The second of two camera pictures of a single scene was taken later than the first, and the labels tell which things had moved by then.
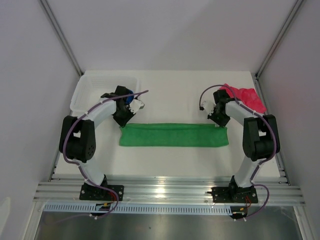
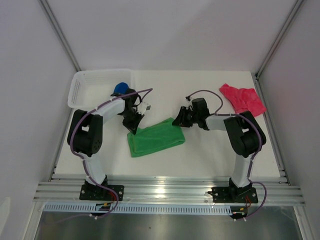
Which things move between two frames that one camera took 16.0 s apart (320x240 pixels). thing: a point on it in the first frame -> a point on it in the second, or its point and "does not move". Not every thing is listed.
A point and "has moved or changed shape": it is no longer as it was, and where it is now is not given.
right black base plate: x=234 y=195 does not move
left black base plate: x=92 y=193 does not move
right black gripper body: x=220 y=118 -> x=194 y=116
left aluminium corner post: x=46 y=7 does not move
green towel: x=169 y=135 has moved or changed shape
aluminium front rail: x=162 y=192 does not move
